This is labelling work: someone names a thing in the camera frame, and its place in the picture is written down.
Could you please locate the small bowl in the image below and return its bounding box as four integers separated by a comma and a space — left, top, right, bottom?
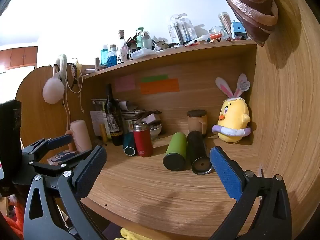
149, 122, 163, 141

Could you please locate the wooden desk hutch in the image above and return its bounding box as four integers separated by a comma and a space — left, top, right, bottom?
15, 0, 320, 240

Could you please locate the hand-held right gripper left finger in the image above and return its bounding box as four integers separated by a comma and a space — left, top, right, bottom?
24, 145, 108, 240

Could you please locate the glass jar with sticks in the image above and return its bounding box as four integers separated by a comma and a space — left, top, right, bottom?
218, 12, 233, 38

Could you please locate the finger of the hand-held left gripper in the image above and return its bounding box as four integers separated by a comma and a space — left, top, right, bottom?
27, 150, 93, 178
22, 134, 73, 160

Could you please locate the clear bottle with cork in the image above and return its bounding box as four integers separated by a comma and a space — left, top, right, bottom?
117, 30, 128, 63

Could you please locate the brown mug with lid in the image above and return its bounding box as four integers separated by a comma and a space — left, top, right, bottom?
187, 109, 208, 137

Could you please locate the yellow chick plush toy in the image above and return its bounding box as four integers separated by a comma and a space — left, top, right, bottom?
212, 73, 252, 144

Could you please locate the orange cloth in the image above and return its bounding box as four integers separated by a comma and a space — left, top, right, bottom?
4, 199, 26, 240

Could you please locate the dark wine bottle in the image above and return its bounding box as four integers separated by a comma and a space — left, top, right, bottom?
104, 83, 124, 146

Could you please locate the clear plastic container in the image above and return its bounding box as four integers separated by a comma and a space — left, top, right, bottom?
169, 13, 196, 45

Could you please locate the glass bowl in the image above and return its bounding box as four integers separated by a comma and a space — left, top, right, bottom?
208, 26, 223, 41

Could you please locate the green sticky note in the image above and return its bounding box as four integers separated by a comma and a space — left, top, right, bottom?
141, 74, 169, 83

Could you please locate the pile of books and papers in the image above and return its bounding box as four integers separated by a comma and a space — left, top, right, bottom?
119, 101, 162, 132

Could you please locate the white paper note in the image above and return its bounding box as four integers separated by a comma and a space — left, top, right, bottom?
90, 110, 107, 137

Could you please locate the teal cup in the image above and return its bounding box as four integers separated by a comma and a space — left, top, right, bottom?
122, 132, 137, 157

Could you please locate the teal bottle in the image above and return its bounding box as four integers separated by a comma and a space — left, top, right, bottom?
100, 44, 109, 66

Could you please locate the brown striped scarf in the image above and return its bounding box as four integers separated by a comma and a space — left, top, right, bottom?
222, 0, 279, 47

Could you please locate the pink sticky note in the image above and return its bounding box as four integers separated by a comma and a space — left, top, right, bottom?
114, 75, 136, 93

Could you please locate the dotted headband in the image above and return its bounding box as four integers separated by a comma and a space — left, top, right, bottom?
69, 63, 83, 93

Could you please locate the green cup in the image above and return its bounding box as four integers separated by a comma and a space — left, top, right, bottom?
162, 132, 188, 172

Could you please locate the white cable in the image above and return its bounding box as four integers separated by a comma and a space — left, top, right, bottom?
64, 75, 84, 133

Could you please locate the pink cylindrical cup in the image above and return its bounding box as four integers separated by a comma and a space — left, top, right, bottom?
70, 120, 93, 153

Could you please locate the green pump bottle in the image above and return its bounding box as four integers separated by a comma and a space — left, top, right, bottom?
136, 26, 145, 51

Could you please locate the wooden wall cabinet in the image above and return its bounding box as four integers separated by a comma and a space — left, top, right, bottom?
0, 46, 38, 70

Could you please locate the black cup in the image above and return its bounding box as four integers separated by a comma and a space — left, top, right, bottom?
187, 131, 215, 176

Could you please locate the blue liquid bottle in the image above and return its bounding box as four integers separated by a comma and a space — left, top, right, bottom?
107, 44, 118, 67

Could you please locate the red thermos bottle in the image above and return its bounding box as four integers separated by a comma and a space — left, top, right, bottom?
133, 121, 154, 158

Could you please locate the orange sticky note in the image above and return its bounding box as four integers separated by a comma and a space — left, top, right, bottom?
140, 78, 180, 95

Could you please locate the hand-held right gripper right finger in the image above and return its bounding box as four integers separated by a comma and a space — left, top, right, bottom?
209, 146, 293, 240

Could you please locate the white plastic box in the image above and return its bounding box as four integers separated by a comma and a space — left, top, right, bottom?
131, 48, 156, 60

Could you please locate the yellow cloth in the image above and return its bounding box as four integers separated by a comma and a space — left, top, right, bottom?
120, 227, 146, 240

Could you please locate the blue box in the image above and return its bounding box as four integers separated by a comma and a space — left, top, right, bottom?
231, 20, 248, 41

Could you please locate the white card with blue print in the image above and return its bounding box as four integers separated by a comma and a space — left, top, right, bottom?
47, 151, 76, 166

